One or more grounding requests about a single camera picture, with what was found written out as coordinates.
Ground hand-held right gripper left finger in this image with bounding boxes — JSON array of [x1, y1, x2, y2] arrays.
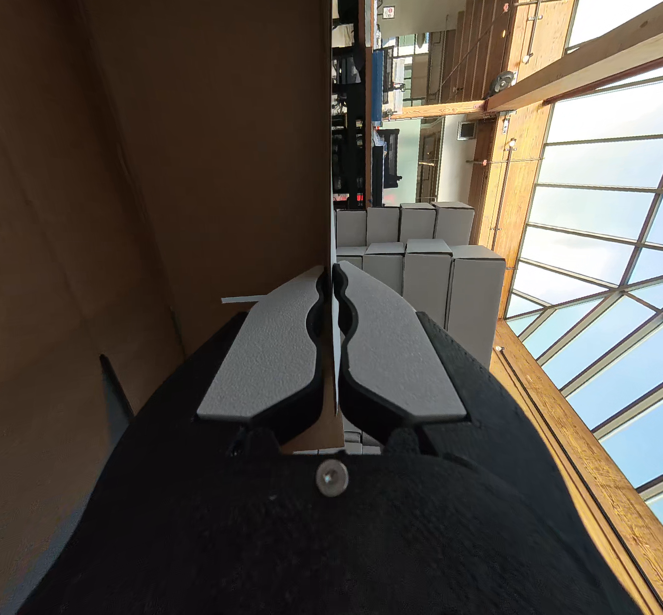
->
[[196, 264, 327, 446]]

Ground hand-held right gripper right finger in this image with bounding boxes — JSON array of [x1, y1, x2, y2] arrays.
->
[[331, 261, 468, 446]]

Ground white cardboard box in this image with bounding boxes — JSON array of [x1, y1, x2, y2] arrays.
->
[[0, 0, 345, 611]]

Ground blue flat box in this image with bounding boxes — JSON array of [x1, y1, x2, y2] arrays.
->
[[372, 48, 385, 121]]

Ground stack of white boxes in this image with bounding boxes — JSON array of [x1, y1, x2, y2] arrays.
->
[[333, 201, 507, 456]]

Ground long black device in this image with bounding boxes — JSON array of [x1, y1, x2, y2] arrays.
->
[[382, 128, 404, 192]]

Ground large glass window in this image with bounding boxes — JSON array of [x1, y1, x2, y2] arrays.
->
[[505, 0, 663, 523]]

